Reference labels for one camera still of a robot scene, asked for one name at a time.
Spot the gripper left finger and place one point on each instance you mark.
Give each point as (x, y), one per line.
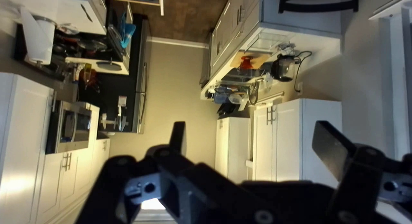
(193, 185)

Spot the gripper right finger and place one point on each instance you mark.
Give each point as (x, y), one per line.
(357, 172)

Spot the white cabinets over sink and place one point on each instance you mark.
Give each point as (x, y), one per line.
(289, 140)

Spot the dish rack with dishes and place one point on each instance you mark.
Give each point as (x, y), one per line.
(230, 95)

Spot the kitchen tap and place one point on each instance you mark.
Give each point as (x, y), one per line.
(256, 90)

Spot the steel microwave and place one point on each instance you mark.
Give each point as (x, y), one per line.
(69, 126)

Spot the wooden cutting board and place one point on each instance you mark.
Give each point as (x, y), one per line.
(260, 58)

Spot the white range hood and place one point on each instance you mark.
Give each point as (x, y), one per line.
(103, 65)

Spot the clear plastic container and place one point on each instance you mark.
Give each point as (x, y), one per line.
(267, 40)

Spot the white cabinets under sink counter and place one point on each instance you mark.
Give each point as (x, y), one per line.
(231, 27)

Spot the blue towel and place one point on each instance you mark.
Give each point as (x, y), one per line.
(127, 31)

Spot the black chair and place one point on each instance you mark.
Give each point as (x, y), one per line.
(318, 5)

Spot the stove with pans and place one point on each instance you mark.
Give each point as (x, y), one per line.
(93, 43)

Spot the white cabinets beside microwave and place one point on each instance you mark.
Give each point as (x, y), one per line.
(22, 146)

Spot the paper towel roll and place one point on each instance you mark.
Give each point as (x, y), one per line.
(38, 37)

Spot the white cabinets beside stove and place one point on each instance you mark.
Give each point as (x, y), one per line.
(67, 10)

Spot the wall socket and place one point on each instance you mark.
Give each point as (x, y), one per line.
(299, 87)

